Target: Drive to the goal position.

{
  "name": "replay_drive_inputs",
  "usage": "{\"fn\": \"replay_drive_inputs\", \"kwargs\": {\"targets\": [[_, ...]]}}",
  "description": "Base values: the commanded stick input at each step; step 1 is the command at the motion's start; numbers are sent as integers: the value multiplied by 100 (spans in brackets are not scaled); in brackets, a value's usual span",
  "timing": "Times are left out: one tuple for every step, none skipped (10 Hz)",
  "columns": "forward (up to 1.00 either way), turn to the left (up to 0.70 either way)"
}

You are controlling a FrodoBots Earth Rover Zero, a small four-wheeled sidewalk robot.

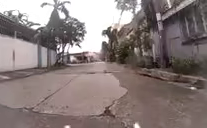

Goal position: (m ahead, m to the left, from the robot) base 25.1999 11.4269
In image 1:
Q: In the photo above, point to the low building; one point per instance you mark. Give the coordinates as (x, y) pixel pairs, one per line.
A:
(82, 57)

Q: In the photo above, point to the grey concrete road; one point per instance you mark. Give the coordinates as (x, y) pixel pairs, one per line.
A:
(91, 96)

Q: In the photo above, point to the group of tall trees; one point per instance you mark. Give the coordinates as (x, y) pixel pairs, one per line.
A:
(62, 31)

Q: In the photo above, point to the utility pole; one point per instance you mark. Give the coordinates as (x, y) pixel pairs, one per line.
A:
(159, 33)

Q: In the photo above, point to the raised concrete kerb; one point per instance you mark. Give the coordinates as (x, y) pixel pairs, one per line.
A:
(167, 76)

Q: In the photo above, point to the robot's own part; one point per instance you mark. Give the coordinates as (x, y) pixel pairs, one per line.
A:
(67, 126)
(136, 125)

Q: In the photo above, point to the concrete sidewalk strip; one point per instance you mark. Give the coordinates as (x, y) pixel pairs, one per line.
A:
(14, 74)

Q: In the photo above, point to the grey building with grilles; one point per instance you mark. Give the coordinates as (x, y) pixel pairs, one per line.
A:
(191, 30)

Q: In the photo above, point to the bushes along wall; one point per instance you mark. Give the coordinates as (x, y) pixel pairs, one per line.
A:
(134, 50)

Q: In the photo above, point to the white wall with blue posts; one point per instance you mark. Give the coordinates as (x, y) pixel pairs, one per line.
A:
(11, 53)

